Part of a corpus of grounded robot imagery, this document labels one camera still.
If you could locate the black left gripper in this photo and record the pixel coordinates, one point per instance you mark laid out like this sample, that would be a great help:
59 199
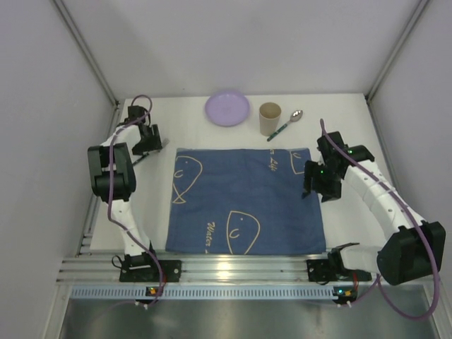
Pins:
152 140

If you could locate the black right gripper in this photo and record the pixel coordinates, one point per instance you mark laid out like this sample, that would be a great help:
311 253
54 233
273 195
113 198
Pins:
318 181

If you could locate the green handled fork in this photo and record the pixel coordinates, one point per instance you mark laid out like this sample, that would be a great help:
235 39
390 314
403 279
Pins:
165 142

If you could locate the green handled spoon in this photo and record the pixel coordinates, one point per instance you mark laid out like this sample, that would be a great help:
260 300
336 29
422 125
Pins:
295 117

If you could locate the beige cup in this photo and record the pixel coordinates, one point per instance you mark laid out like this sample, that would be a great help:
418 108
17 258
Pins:
269 115

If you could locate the blue cloth placemat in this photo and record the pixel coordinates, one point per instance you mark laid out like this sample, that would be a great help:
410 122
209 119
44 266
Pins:
243 202

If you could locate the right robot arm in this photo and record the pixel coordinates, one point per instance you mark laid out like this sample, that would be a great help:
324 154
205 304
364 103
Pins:
413 248

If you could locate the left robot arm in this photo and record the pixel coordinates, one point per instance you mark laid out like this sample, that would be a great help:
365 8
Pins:
113 180

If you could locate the lilac plate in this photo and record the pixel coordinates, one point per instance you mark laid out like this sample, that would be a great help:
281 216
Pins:
227 108

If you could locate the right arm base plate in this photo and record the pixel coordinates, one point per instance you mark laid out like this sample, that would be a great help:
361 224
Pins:
321 271

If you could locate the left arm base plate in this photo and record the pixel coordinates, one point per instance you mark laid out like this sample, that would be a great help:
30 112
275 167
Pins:
149 272

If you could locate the aluminium front rail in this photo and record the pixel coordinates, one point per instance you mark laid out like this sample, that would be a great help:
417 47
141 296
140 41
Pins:
196 268

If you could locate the slotted cable duct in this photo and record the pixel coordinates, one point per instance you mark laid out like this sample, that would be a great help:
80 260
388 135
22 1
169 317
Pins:
214 292

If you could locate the left aluminium frame post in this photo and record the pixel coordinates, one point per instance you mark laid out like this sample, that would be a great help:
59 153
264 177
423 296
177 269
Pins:
77 36

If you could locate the aluminium frame post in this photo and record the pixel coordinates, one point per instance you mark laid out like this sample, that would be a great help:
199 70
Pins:
77 36
408 28

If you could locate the right aluminium frame post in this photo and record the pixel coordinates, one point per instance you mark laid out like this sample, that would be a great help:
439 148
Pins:
408 28

